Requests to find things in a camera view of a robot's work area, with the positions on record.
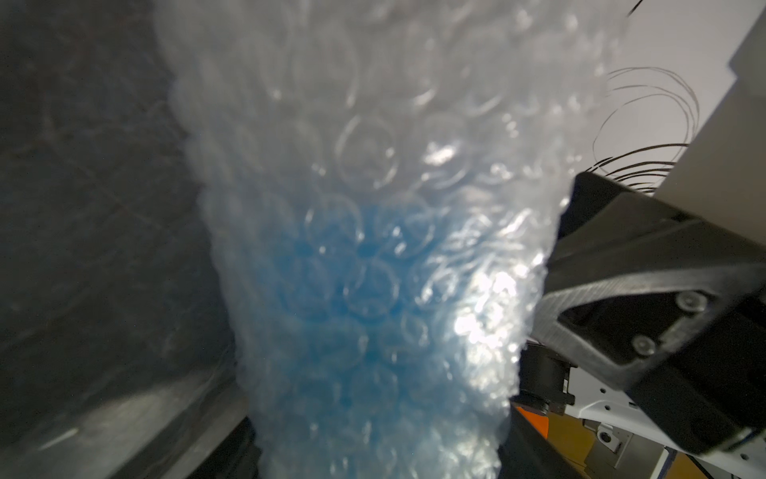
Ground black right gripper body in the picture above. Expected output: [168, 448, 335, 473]
[628, 299, 765, 454]

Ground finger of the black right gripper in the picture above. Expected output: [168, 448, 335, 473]
[532, 173, 765, 390]

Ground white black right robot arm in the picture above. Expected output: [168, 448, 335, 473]
[533, 173, 765, 478]

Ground blue plastic wine glass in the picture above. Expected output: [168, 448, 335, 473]
[237, 195, 519, 443]

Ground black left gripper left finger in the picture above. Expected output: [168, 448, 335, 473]
[189, 418, 261, 479]

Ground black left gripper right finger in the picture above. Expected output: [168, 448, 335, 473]
[498, 407, 582, 479]

